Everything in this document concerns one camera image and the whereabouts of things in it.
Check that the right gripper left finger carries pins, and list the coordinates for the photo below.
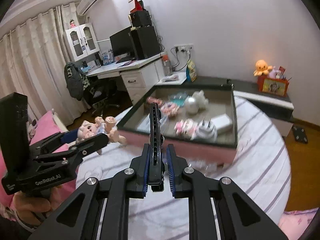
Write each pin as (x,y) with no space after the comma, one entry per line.
(100,209)

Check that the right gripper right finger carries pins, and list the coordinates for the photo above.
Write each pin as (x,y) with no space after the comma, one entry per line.
(218,209)

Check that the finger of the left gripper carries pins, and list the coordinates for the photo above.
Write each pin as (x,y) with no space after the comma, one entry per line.
(65,161)
(49,144)

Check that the baby doll figure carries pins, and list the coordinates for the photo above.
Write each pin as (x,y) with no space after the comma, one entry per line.
(92,137)

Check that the white plug adapter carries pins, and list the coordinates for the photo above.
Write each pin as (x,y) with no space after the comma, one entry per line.
(206,130)

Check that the white power adapter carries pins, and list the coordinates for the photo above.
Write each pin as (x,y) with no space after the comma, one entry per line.
(222,123)

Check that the pink white brick figure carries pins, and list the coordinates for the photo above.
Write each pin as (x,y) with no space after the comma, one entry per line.
(186,128)

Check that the rose gold cylinder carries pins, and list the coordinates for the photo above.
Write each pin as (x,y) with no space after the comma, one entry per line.
(151,100)

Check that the white silver astronaut figure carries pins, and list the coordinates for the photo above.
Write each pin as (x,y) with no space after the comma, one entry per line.
(196,102)

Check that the teal tape roll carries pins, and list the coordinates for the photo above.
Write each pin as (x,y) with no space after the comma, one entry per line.
(178,98)

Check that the clear plastic card box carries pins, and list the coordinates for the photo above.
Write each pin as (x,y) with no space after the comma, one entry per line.
(144,125)

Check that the person's left hand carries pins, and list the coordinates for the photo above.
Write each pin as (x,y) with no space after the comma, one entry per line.
(26,206)

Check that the pink bed blanket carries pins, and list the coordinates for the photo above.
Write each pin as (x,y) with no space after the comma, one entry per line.
(46,126)

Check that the clear glass bottle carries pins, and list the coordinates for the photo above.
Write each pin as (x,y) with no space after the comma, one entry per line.
(203,166)

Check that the dark jacket on chair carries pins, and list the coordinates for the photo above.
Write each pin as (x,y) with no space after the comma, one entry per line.
(76,81)

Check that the black office chair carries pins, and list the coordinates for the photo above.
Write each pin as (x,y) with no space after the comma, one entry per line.
(100,96)

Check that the pink embroidered pillow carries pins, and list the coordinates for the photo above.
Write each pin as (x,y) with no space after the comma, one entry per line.
(294,223)

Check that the beige curtain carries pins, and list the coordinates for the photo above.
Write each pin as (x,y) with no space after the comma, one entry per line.
(33,57)

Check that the pink black storage box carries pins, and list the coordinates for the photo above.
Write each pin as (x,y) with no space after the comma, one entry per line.
(199,120)

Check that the white desk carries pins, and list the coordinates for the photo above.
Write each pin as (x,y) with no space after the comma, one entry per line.
(138,76)

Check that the white glass-door cabinet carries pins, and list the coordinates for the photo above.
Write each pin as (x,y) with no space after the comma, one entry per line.
(81,41)

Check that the black floor scale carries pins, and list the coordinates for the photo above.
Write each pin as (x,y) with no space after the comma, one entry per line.
(299,134)

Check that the black white tv cabinet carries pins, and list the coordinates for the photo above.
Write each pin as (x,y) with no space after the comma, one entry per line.
(278,109)

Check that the black computer monitor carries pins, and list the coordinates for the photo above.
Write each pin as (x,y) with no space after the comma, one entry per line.
(121,44)

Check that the small doll on cabinet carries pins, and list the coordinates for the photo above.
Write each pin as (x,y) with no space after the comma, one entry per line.
(72,23)

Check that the orange lid thermos bottle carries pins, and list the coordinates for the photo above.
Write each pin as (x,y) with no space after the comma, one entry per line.
(167,65)

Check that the black computer tower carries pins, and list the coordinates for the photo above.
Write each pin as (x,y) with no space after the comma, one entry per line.
(144,41)

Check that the orange picture toy box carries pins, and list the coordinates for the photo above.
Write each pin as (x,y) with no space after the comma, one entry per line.
(272,86)

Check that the yellow blue snack bag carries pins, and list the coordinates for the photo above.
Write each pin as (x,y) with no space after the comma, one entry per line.
(191,74)

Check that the orange octopus plush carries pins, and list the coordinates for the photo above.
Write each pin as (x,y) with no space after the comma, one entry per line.
(262,68)

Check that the black speaker box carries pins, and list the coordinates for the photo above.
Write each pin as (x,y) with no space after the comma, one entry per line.
(140,19)

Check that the red paper bag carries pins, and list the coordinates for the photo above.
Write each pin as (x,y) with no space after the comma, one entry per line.
(139,6)

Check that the white wall socket strip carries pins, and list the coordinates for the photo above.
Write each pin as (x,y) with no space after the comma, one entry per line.
(184,47)

